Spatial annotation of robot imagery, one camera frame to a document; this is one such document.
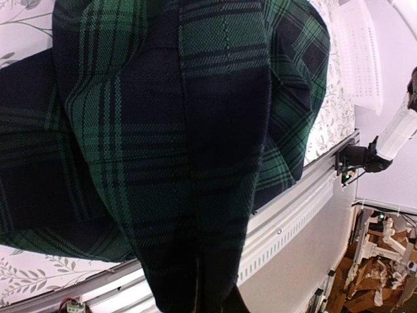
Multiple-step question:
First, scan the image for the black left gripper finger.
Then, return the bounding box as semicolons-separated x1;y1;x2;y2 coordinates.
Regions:
222;286;250;313

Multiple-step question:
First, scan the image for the dark green plaid garment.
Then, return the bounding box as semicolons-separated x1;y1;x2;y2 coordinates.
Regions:
1;1;330;312

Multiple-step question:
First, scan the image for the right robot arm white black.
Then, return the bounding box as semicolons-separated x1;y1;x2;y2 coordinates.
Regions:
365;68;416;173

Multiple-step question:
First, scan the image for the white plastic laundry basket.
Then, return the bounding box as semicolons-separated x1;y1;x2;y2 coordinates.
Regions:
334;1;383;115

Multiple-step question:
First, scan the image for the floral patterned table cloth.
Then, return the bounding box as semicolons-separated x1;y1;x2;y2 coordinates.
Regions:
1;1;355;308

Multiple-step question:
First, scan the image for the aluminium front rail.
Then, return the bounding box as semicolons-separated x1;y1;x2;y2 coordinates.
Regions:
1;132;360;312

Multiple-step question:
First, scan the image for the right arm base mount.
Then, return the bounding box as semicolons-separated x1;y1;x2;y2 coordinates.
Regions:
335;142;392;188

